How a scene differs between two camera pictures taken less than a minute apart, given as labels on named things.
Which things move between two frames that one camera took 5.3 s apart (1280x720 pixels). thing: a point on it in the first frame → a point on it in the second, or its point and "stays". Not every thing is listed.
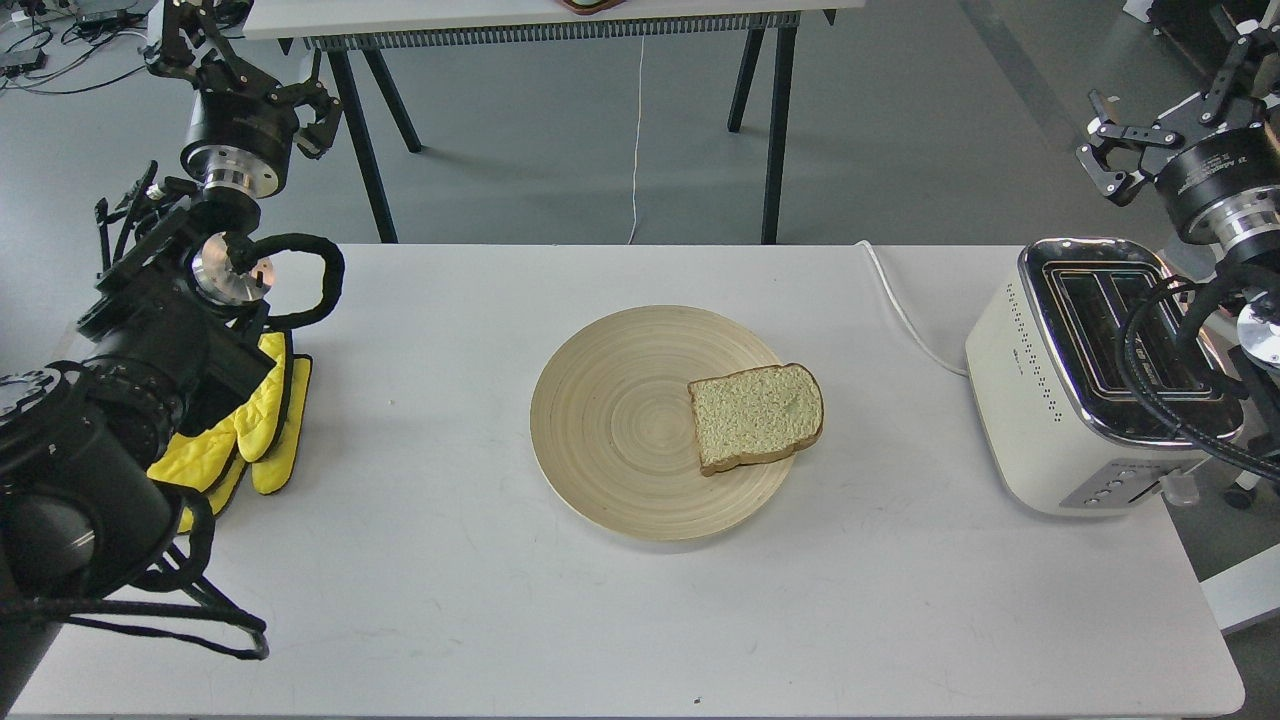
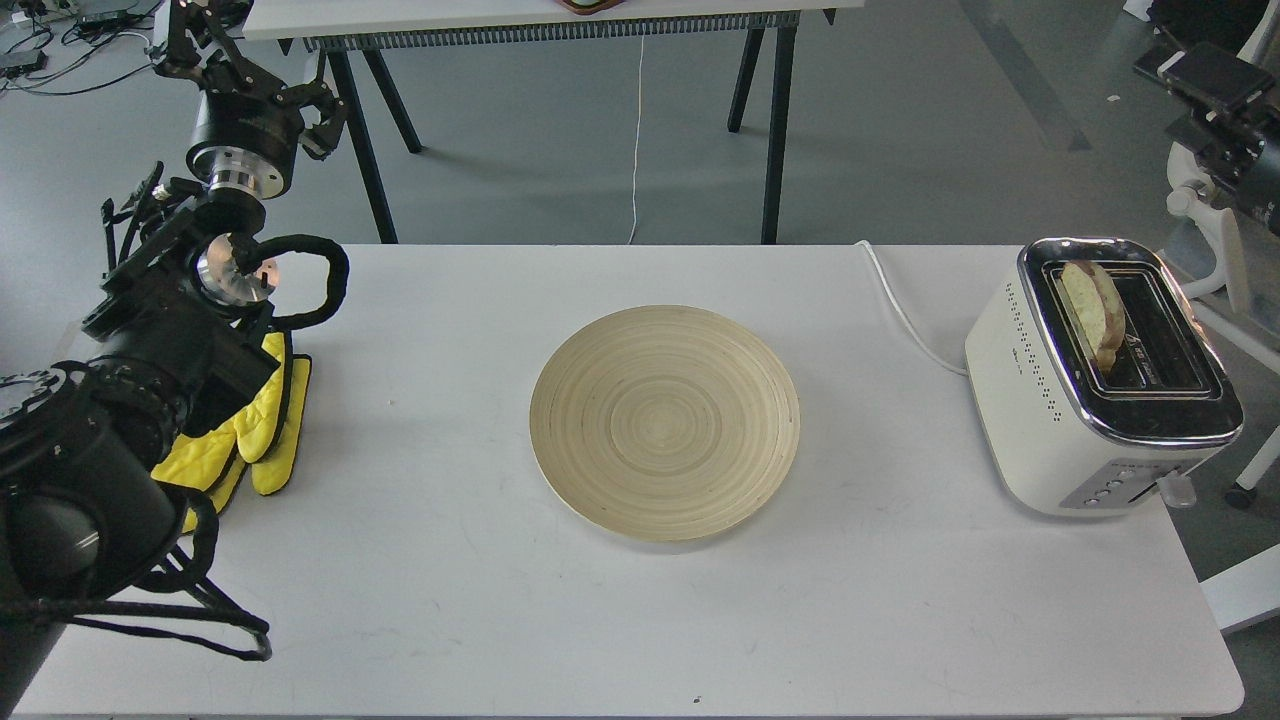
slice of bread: x=755 y=415 → x=1098 y=309
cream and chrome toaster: x=1061 y=431 stays
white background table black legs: x=342 y=28 stays
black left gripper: x=239 y=138 stays
